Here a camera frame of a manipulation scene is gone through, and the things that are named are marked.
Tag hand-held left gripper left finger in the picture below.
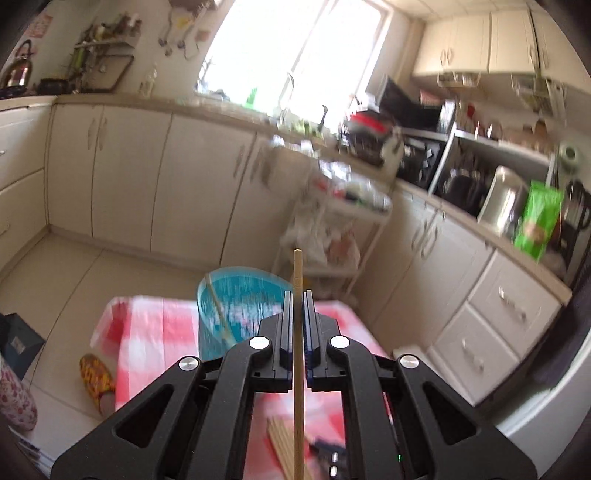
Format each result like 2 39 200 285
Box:
50 291 295 480

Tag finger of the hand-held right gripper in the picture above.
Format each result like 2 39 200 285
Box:
310 438 348 479

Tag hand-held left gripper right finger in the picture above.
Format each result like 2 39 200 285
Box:
302 290 539 480

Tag pile of wooden chopsticks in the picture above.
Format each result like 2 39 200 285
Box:
267 415 315 480

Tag wooden chopstick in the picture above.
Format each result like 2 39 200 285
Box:
294 249 306 480
205 276 238 347

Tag blue perforated plastic basket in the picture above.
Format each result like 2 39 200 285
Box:
197 266 294 363

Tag white plastic bag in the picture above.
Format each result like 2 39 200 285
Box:
281 220 334 267

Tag red printed plastic bag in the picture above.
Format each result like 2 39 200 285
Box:
325 228 362 269

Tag white storage cart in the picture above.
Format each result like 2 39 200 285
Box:
272 159 394 315

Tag red white checked tablecloth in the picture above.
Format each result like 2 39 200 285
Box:
90 295 399 480

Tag clear plastic bag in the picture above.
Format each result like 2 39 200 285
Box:
314 159 393 214

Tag cream drawer cabinets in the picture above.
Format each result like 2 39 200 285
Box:
355 180 574 408

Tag dish drying rack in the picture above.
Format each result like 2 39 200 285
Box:
338 111 403 168

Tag yellow patterned slipper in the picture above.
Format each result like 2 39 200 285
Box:
79 353 116 411

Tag cream base cabinets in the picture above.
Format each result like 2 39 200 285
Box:
0 95 298 283

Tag white appliance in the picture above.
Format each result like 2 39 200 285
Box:
475 351 591 444

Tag sink faucet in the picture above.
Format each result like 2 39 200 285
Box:
283 71 297 121

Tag silver metal canister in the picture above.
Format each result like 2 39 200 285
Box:
477 165 530 237

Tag black microwave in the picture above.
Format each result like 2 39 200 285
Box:
379 76 457 136

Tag green snack packet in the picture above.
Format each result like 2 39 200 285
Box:
513 181 565 264

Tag dark cloth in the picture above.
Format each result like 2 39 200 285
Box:
531 295 588 389

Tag metal shelf rack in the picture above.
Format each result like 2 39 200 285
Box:
427 102 560 223

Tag dark blue box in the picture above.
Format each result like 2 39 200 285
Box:
0 313 46 381

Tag kitchen window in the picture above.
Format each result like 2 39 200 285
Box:
202 0 393 121

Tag white floral slipper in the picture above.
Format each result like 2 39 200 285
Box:
0 355 38 432

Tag black jug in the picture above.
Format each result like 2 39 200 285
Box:
556 179 591 274

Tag black pan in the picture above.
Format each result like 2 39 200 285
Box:
37 78 71 96

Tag metal kettle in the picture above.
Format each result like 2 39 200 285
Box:
0 39 36 90

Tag wall utensil rack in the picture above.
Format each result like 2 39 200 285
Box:
68 14 142 93

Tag cream wall cabinets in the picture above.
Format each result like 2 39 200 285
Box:
411 7 588 88

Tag pink wall sticker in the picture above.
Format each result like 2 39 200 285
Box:
28 14 54 40

